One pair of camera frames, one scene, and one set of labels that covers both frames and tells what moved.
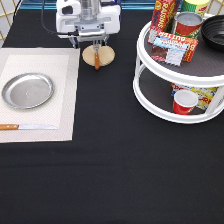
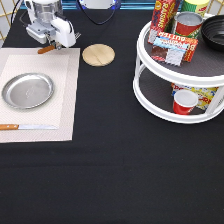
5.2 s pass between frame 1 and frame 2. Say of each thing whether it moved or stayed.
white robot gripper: moved
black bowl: stayed
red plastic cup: stayed
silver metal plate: stayed
